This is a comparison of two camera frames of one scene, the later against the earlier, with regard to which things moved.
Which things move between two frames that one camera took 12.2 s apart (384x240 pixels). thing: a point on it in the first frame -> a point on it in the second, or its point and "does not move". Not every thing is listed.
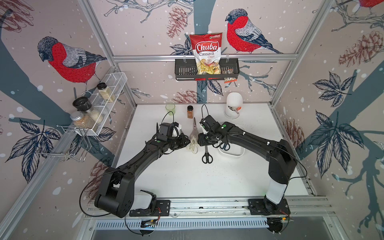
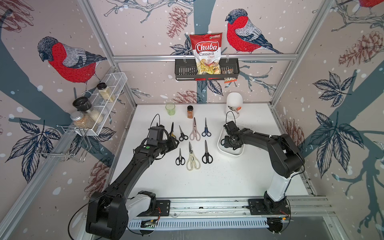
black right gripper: [200, 141] -> [226, 145]
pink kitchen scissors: [194, 132] does not move
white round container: [234, 99] does not move
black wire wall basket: [186, 69] does not move
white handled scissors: [193, 146] -> [192, 161]
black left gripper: [182, 138] -> [173, 144]
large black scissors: [207, 157] does not move
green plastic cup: [170, 107] does not move
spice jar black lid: [106, 92] does not move
